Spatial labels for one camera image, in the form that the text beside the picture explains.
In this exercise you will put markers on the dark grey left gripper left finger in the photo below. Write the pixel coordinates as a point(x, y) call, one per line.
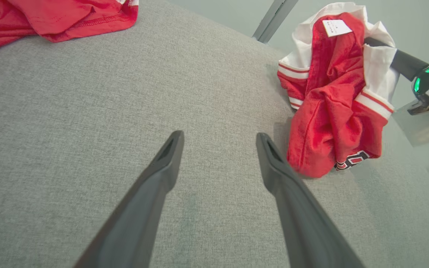
point(136, 223)

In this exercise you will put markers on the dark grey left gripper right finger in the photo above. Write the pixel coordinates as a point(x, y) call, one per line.
point(304, 223)

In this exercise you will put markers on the red white lettered sports garment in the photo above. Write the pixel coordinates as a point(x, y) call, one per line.
point(330, 111)

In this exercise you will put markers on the red garment with white trim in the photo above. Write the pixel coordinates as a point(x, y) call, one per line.
point(50, 18)

